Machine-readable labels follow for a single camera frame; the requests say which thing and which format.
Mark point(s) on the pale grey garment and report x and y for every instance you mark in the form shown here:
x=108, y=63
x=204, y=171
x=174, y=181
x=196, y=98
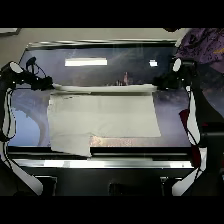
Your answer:
x=103, y=116

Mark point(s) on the silver frame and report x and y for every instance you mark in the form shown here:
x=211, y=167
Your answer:
x=100, y=163

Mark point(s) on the purple patterned garment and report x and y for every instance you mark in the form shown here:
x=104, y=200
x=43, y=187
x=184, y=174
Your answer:
x=203, y=45

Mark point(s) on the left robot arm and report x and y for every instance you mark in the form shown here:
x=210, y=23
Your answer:
x=8, y=80

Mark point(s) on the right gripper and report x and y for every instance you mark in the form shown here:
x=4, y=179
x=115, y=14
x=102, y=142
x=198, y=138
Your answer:
x=164, y=81

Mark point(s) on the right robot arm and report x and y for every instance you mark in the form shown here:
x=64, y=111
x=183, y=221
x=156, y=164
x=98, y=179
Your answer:
x=194, y=120

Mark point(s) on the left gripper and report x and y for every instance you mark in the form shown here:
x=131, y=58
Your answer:
x=42, y=83

